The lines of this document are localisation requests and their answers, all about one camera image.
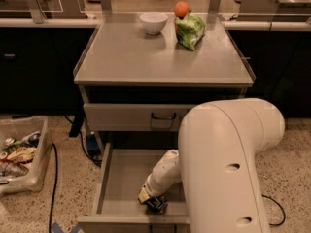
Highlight black cable on right floor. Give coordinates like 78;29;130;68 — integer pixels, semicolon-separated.
261;193;287;227

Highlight snack items in bin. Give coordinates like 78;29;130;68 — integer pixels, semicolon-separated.
0;131;41;177

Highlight black cable on left floor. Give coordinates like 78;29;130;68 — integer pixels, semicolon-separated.
48;142;59;233

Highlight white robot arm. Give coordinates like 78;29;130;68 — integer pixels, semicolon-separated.
138;98;285;233

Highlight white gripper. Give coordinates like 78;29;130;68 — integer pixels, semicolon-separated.
138;175;169;204

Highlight grey top drawer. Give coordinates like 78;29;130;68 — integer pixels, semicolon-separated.
84;103;193;131

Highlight clear plastic bin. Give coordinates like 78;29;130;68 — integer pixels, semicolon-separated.
0;116;52;196

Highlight blue power adapter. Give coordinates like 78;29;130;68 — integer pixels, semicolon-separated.
86;134;100;156

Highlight green chip bag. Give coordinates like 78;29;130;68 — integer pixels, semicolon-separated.
174;13;206;50

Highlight blue pepsi can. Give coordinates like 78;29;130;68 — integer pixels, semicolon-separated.
146;196;168;214

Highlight blue tape on floor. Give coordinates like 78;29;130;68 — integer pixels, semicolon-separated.
51;222;81;233

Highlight black cable on floor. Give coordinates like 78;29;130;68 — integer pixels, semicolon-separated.
261;193;287;227
48;142;59;233

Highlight white ceramic bowl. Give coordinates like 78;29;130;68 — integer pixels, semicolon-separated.
140;12;168;34

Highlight grey drawer cabinet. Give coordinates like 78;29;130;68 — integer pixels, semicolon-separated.
74;13;255;149

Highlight black drawer handle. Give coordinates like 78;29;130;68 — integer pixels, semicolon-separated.
151;113;176;120

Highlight open grey middle drawer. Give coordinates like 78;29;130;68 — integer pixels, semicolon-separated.
78;146;190;233

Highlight orange fruit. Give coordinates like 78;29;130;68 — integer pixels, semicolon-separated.
174;1;190;19

